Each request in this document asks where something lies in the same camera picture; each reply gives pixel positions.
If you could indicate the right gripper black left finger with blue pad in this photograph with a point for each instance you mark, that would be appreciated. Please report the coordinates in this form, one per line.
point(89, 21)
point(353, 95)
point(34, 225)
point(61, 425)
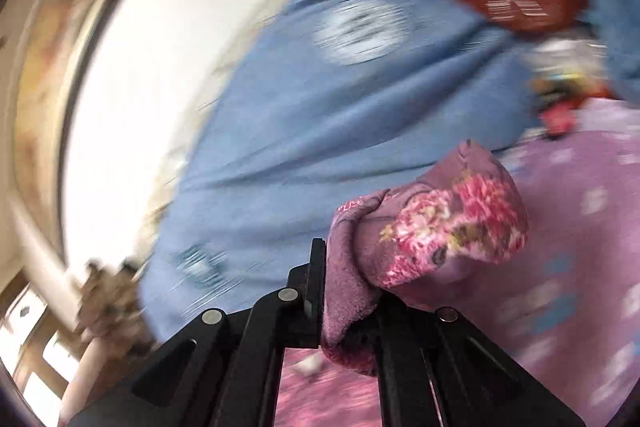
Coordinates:
point(222, 369)

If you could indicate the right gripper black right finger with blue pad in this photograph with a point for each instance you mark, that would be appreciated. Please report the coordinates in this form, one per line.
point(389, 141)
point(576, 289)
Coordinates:
point(439, 369)

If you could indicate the pink floral shirt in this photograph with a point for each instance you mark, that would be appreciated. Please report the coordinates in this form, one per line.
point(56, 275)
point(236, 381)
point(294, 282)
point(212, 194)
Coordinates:
point(424, 242)

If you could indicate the brown camouflage ruffled garment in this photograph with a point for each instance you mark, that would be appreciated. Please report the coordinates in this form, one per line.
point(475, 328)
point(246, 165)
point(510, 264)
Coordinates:
point(111, 324)

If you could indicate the purple floral bed sheet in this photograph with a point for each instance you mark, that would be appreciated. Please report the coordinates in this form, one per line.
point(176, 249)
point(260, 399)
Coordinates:
point(571, 315)

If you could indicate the blue plaid quilt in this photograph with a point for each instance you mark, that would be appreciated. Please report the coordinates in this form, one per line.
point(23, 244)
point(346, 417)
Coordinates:
point(336, 99)

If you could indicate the framed wall picture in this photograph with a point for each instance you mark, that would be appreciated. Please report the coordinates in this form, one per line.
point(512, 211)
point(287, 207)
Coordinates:
point(52, 44)

